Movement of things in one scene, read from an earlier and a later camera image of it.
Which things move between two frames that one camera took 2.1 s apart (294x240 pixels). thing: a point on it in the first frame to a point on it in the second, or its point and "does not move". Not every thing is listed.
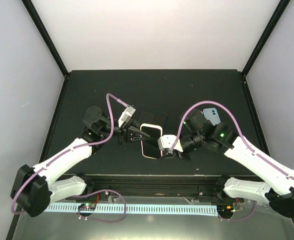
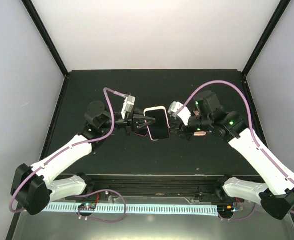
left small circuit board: [89, 206] does not move
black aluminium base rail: [155, 187] does not move
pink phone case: [150, 147] to [159, 129]
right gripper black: [176, 154] to [183, 132]
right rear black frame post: [266, 36] does not move
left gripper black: [124, 132] to [135, 118]
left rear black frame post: [45, 35] does not move
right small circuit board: [225, 209] does not move
